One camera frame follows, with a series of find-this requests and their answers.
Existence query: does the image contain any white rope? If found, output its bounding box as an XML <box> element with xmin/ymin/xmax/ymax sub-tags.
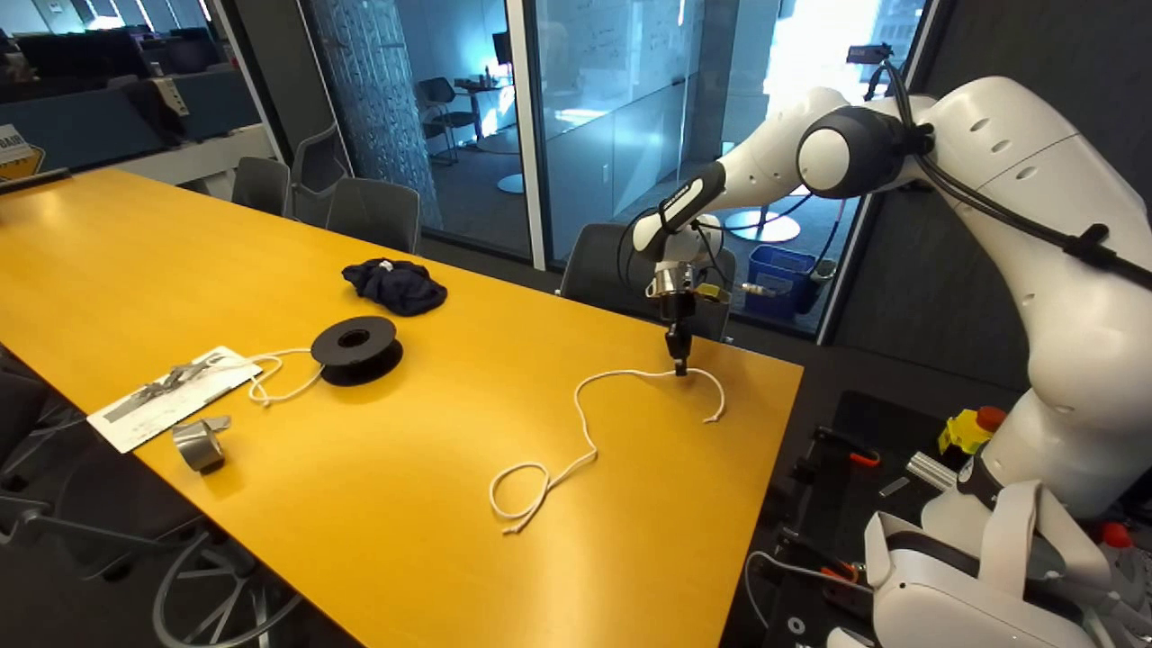
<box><xmin>485</xmin><ymin>359</ymin><xmax>731</xmax><ymax>538</ymax></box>

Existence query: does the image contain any white VR headset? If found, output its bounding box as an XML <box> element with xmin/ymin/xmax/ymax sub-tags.
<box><xmin>862</xmin><ymin>473</ymin><xmax>1123</xmax><ymax>648</ymax></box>

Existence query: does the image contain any yellow emergency stop box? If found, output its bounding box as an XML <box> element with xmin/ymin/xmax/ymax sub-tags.
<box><xmin>938</xmin><ymin>401</ymin><xmax>1013</xmax><ymax>459</ymax></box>

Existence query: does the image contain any office chair behind glass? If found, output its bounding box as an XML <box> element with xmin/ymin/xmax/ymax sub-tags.
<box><xmin>416</xmin><ymin>74</ymin><xmax>482</xmax><ymax>173</ymax></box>

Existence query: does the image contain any black filament spool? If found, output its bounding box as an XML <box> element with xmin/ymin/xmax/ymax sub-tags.
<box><xmin>307</xmin><ymin>311</ymin><xmax>407</xmax><ymax>388</ymax></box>

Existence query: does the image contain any grey tape roll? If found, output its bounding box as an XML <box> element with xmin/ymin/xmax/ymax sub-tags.
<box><xmin>171</xmin><ymin>413</ymin><xmax>235</xmax><ymax>473</ymax></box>

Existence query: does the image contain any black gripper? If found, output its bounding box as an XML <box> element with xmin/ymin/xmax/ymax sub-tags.
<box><xmin>664</xmin><ymin>289</ymin><xmax>701</xmax><ymax>379</ymax></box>

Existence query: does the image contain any black pegboard base plate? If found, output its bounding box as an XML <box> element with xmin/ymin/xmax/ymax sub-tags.
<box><xmin>731</xmin><ymin>388</ymin><xmax>1042</xmax><ymax>648</ymax></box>

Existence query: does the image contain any thin white cable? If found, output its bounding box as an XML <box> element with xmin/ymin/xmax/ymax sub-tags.
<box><xmin>742</xmin><ymin>543</ymin><xmax>851</xmax><ymax>619</ymax></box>

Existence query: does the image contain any white printed paper sheet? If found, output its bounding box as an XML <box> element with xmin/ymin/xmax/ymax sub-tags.
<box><xmin>83</xmin><ymin>340</ymin><xmax>268</xmax><ymax>457</ymax></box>

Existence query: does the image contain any orange black clamp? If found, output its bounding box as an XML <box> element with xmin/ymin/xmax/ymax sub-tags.
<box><xmin>812</xmin><ymin>423</ymin><xmax>891</xmax><ymax>511</ymax></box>
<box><xmin>763</xmin><ymin>538</ymin><xmax>872</xmax><ymax>593</ymax></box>

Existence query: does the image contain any blue storage bin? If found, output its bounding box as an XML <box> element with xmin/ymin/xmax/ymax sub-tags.
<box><xmin>747</xmin><ymin>244</ymin><xmax>825</xmax><ymax>326</ymax></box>

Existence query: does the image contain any aluminium extrusion bar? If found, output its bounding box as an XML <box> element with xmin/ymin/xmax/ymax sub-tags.
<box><xmin>903</xmin><ymin>449</ymin><xmax>964</xmax><ymax>493</ymax></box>

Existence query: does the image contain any black camera on stand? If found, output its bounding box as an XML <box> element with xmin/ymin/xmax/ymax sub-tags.
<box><xmin>843</xmin><ymin>38</ymin><xmax>903</xmax><ymax>106</ymax></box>

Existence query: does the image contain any black cloth cap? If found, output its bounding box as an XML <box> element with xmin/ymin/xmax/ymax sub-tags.
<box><xmin>338</xmin><ymin>256</ymin><xmax>454</xmax><ymax>321</ymax></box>

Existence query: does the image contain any thin white string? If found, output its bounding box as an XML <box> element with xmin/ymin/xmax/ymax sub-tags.
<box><xmin>241</xmin><ymin>344</ymin><xmax>329</xmax><ymax>413</ymax></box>

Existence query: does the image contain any dark grey office chair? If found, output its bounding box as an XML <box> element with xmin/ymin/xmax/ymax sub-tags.
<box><xmin>227</xmin><ymin>153</ymin><xmax>295</xmax><ymax>219</ymax></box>
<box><xmin>320</xmin><ymin>175</ymin><xmax>429</xmax><ymax>256</ymax></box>
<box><xmin>149</xmin><ymin>521</ymin><xmax>307</xmax><ymax>648</ymax></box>
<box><xmin>0</xmin><ymin>344</ymin><xmax>157</xmax><ymax>559</ymax></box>
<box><xmin>554</xmin><ymin>219</ymin><xmax>737</xmax><ymax>344</ymax></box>

